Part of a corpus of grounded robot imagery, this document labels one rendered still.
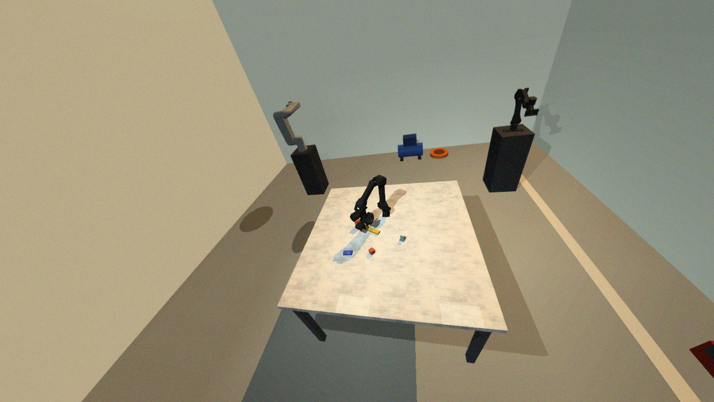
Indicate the yellow and orange bar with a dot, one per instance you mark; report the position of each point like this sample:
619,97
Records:
368,228

